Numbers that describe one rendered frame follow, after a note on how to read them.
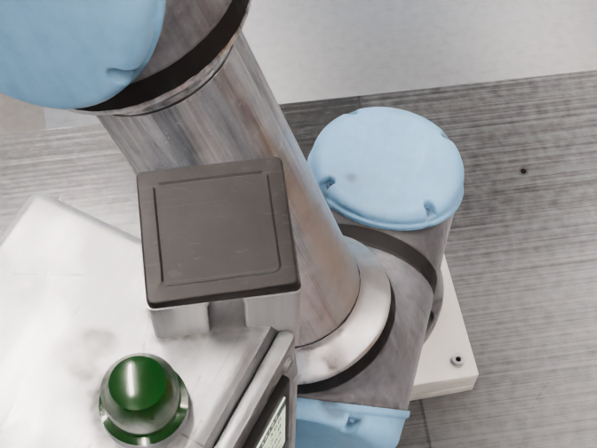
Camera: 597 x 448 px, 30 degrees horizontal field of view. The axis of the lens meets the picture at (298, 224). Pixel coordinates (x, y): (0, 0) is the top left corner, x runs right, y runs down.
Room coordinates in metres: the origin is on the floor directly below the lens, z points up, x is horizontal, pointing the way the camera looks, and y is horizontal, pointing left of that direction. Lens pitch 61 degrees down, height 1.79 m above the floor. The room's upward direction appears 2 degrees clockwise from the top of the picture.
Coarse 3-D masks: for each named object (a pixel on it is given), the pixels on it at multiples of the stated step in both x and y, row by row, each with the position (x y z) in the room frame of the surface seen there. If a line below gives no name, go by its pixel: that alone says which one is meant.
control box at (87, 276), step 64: (0, 256) 0.16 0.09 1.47; (64, 256) 0.16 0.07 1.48; (128, 256) 0.16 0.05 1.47; (0, 320) 0.14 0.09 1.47; (64, 320) 0.14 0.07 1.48; (128, 320) 0.14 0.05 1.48; (0, 384) 0.12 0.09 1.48; (64, 384) 0.12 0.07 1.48; (192, 384) 0.12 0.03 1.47; (256, 384) 0.12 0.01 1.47
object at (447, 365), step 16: (448, 272) 0.46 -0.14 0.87; (448, 288) 0.44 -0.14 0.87; (448, 304) 0.43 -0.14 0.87; (448, 320) 0.41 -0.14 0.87; (432, 336) 0.40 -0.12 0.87; (448, 336) 0.40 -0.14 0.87; (464, 336) 0.40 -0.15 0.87; (432, 352) 0.38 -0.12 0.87; (448, 352) 0.38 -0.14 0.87; (464, 352) 0.38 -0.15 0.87; (432, 368) 0.36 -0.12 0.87; (448, 368) 0.36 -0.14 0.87; (464, 368) 0.37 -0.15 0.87; (416, 384) 0.35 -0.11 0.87; (432, 384) 0.35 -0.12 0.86; (448, 384) 0.35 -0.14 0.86; (464, 384) 0.36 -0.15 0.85
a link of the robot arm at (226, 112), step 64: (0, 0) 0.29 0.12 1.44; (64, 0) 0.28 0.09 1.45; (128, 0) 0.28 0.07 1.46; (192, 0) 0.31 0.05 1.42; (0, 64) 0.28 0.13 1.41; (64, 64) 0.28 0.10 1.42; (128, 64) 0.27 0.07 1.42; (192, 64) 0.30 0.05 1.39; (256, 64) 0.34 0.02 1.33; (128, 128) 0.30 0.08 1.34; (192, 128) 0.30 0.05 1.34; (256, 128) 0.31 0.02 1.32; (320, 192) 0.33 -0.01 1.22; (320, 256) 0.30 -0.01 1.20; (384, 256) 0.36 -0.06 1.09; (320, 320) 0.28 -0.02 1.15; (384, 320) 0.29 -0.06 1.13; (320, 384) 0.26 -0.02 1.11; (384, 384) 0.27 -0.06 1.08
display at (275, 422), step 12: (276, 384) 0.12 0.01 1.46; (288, 384) 0.12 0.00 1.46; (276, 396) 0.12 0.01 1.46; (288, 396) 0.12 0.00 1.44; (264, 408) 0.12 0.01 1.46; (276, 408) 0.12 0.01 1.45; (288, 408) 0.13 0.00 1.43; (264, 420) 0.11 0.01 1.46; (276, 420) 0.12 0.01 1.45; (288, 420) 0.13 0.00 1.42; (252, 432) 0.11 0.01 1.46; (264, 432) 0.11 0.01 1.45; (276, 432) 0.12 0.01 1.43; (288, 432) 0.13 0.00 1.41; (252, 444) 0.10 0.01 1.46; (264, 444) 0.11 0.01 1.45; (276, 444) 0.12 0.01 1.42
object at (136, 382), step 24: (120, 360) 0.12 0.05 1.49; (144, 360) 0.12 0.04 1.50; (120, 384) 0.11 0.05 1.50; (144, 384) 0.11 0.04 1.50; (168, 384) 0.11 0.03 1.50; (120, 408) 0.10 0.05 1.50; (144, 408) 0.10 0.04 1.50; (168, 408) 0.10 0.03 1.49; (120, 432) 0.10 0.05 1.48; (144, 432) 0.10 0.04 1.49; (168, 432) 0.10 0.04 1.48
